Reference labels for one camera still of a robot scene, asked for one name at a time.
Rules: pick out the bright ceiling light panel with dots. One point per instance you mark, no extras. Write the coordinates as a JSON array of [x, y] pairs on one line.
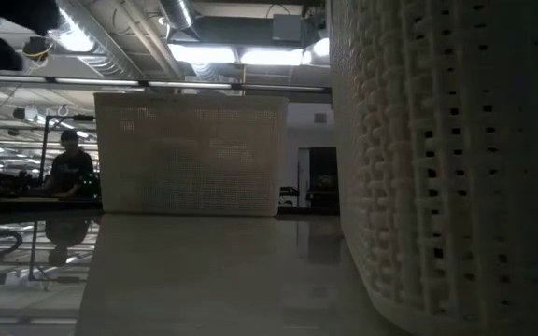
[[201, 53], [273, 57]]

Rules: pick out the white perforated plastic basket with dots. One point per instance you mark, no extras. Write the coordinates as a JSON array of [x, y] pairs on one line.
[[189, 154], [437, 163]]

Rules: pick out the long horizontal light bar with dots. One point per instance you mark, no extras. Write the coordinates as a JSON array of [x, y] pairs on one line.
[[157, 84]]

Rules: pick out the black cabinet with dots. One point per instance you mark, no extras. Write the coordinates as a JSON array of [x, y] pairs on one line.
[[322, 179]]

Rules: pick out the grey ceiling unit box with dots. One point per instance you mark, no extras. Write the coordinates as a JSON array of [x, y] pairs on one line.
[[287, 27]]

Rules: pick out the narrow silver ventilation duct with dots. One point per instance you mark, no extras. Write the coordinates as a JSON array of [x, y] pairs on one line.
[[175, 11]]

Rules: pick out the wide silver ventilation duct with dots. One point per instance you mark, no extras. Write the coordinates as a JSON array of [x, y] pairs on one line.
[[91, 46]]

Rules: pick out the person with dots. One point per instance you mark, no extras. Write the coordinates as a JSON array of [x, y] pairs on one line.
[[70, 168]]

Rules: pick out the small wall vent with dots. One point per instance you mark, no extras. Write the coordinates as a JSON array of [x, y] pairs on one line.
[[320, 118]]

